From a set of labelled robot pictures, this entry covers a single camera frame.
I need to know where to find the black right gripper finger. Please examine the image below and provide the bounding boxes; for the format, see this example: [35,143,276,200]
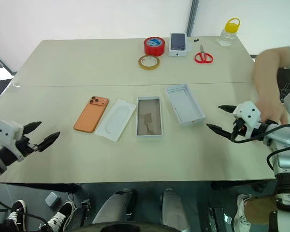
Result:
[206,123,233,142]
[218,104,238,115]

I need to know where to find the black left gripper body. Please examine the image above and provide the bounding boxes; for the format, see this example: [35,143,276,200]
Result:
[14,135,40,157]

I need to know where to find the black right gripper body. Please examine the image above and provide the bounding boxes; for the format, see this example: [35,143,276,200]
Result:
[230,116,247,141]

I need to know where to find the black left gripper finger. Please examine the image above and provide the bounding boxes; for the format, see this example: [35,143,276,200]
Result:
[37,131,61,153]
[22,121,43,135]

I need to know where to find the orange smartphone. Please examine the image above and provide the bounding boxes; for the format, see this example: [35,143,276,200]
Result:
[73,95,110,134]

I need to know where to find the white paper insert tray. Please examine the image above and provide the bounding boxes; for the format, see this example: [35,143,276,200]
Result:
[94,99,137,142]

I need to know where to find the small grey box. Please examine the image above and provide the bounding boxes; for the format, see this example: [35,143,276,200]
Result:
[44,192,61,207]

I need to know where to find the white box with dark phone print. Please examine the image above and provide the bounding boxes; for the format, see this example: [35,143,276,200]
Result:
[168,32,188,58]

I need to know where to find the person's bare hand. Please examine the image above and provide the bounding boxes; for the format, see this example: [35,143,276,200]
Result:
[256,96,289,125]

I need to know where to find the black and white sneaker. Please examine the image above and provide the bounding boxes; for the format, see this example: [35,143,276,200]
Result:
[6,200,27,232]
[40,201,74,232]

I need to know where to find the clear jar with yellow lid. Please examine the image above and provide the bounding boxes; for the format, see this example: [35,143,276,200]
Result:
[217,17,241,47]

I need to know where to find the brown trouser leg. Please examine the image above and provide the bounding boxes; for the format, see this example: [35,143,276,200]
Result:
[244,195,278,226]

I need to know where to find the grey right robot leg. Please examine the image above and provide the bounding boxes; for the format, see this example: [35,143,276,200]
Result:
[161,188,191,230]

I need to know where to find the grey robot leg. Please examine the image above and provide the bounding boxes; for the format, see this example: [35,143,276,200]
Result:
[91,189,138,225]
[161,188,191,230]

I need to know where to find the grey left robot leg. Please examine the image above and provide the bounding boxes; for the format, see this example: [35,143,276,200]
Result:
[91,189,138,225]

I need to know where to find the red tape roll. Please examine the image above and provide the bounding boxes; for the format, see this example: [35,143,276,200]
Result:
[143,36,165,57]

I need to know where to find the clear yellowish tape roll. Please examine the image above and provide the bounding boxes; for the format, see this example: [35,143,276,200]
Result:
[138,54,160,71]

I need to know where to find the grey window pillar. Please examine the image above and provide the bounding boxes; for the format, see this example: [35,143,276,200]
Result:
[186,0,200,37]

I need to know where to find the dark rounded robot torso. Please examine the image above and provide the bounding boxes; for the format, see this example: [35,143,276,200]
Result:
[74,222,191,232]

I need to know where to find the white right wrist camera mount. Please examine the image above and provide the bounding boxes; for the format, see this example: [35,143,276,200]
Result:
[232,101,266,140]

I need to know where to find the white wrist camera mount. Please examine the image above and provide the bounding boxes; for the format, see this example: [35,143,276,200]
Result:
[232,101,266,140]
[0,120,25,162]

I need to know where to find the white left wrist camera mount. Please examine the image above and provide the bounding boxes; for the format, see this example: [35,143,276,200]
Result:
[0,120,25,162]

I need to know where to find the black table frame bar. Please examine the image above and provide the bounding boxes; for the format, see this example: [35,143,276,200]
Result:
[0,183,79,193]
[210,180,276,192]

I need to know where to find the grey diagonal frame bar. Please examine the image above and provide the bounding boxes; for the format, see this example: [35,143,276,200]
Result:
[0,49,17,76]

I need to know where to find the red handled scissors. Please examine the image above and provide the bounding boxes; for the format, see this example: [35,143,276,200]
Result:
[194,44,214,64]

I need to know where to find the black floor bracket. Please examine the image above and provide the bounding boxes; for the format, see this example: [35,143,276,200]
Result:
[207,206,232,232]
[80,199,91,218]

